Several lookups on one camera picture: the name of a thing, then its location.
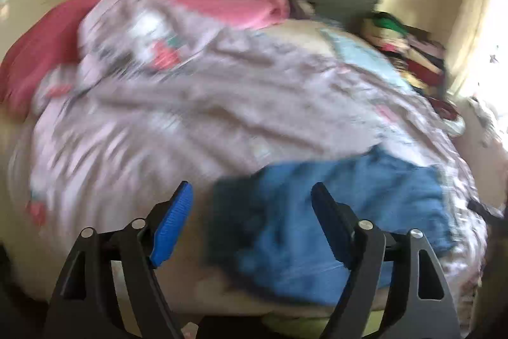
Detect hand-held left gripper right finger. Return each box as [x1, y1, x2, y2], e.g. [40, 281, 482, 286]
[311, 182, 463, 339]

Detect pile of colourful clothes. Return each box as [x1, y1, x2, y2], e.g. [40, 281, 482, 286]
[359, 11, 466, 135]

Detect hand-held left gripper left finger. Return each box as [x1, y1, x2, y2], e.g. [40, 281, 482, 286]
[43, 180, 194, 339]

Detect light blue cloth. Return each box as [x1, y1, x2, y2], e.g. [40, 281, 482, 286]
[319, 27, 413, 91]

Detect blue denim pants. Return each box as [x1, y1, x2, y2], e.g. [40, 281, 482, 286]
[204, 146, 457, 307]

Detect pink blanket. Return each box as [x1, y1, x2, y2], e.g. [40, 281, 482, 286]
[0, 0, 291, 117]

